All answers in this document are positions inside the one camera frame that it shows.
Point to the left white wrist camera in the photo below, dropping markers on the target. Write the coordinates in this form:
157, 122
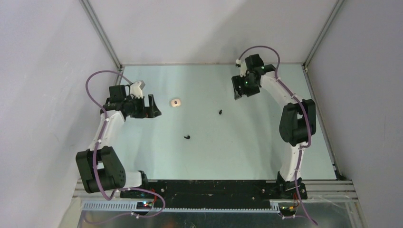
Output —
136, 89

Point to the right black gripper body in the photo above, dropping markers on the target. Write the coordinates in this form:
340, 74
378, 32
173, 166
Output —
251, 88

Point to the aluminium frame rail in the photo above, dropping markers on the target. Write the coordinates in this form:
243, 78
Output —
95, 201

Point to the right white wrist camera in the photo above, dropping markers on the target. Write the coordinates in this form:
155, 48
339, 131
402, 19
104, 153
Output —
242, 66

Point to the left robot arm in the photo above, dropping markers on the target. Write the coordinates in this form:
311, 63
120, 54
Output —
99, 166

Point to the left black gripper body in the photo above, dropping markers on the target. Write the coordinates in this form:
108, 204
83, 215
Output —
136, 107

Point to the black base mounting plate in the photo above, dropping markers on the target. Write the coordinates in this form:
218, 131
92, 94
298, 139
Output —
217, 194

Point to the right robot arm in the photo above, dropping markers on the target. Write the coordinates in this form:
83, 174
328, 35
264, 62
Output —
298, 118

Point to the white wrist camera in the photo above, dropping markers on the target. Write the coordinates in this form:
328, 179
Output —
136, 89
242, 66

